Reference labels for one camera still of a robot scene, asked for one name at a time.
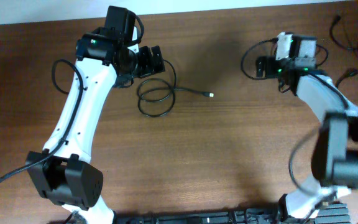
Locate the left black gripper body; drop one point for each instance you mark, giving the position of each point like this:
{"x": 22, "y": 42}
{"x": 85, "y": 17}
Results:
{"x": 145, "y": 65}

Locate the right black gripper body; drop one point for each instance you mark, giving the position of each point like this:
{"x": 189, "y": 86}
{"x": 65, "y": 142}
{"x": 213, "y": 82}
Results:
{"x": 273, "y": 68}

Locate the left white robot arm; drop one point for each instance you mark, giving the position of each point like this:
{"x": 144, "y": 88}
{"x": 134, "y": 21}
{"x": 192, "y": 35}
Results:
{"x": 108, "y": 57}

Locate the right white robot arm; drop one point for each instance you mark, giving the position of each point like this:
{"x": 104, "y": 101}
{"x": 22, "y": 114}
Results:
{"x": 334, "y": 163}

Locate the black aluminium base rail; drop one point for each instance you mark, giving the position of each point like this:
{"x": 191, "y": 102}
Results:
{"x": 336, "y": 213}

